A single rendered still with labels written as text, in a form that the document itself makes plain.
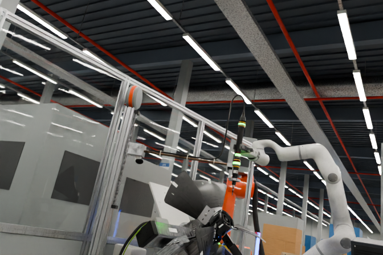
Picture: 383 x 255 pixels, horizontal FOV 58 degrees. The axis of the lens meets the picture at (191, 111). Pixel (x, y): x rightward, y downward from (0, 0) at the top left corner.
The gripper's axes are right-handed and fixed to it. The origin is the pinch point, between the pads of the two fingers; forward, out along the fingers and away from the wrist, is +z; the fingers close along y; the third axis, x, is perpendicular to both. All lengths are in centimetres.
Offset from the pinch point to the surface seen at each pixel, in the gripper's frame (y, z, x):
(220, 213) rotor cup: -2.5, 11.8, -40.9
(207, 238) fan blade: -11, 31, -54
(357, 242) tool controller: -61, -29, -43
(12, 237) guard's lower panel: 71, 86, -71
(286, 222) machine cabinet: 438, -961, 21
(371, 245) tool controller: -67, -29, -43
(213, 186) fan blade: 15.3, -0.9, -24.9
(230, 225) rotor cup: -6.9, 7.5, -46.2
